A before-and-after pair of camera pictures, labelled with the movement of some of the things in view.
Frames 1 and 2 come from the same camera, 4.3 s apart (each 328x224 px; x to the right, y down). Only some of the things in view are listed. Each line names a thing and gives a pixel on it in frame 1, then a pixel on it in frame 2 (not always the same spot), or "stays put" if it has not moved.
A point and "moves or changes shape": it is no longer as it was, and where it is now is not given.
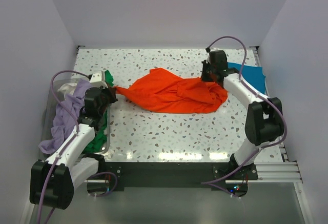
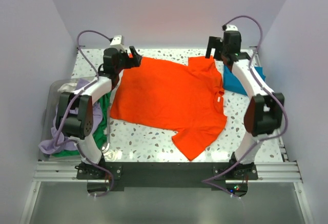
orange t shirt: x=162 y=90 moves or changes shape
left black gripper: x=111 y=92 → x=124 y=54
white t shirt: x=67 y=88 stays put
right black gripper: x=206 y=63 → x=213 y=42
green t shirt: x=100 y=137 stays put
